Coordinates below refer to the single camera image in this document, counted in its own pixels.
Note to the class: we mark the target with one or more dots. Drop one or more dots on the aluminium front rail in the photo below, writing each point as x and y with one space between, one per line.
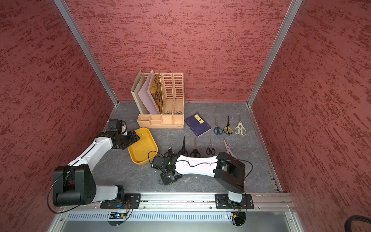
197 201

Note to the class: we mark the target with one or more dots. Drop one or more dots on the small black scissors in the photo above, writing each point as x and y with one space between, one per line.
210 150

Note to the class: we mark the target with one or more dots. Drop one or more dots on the beige cardboard folder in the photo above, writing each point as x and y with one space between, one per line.
137 85

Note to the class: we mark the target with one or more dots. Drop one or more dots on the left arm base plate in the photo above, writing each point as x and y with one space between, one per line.
128 201

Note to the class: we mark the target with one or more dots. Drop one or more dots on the yellow black handled scissors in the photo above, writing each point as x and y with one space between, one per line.
227 129

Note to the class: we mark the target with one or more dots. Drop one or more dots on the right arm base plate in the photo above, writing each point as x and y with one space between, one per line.
222 201

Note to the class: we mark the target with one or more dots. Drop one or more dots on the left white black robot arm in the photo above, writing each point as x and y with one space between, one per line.
74 184

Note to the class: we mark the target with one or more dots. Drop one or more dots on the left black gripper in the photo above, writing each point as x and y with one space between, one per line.
134 138

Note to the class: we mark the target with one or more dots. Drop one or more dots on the wooden desk file organizer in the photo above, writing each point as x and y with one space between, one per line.
167 90

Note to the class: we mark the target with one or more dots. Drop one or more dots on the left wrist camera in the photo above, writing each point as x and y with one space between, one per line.
117 125

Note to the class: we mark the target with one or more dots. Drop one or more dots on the pink handled scissors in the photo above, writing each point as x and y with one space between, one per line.
228 149

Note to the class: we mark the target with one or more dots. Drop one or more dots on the purple folder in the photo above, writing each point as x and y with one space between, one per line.
146 96

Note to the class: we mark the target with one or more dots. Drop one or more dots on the dark blue notebook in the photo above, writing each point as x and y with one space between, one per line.
197 124

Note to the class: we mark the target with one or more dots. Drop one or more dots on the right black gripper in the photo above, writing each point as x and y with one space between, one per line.
166 181

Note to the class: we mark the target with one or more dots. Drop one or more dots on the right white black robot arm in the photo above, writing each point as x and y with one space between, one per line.
226 169

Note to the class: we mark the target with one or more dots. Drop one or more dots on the beige handled scissors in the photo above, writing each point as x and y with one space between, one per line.
240 130

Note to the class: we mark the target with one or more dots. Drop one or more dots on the yellow storage tray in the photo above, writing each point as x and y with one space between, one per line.
145 149

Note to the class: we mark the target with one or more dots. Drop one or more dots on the large black scissors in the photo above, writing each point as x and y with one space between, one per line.
183 150

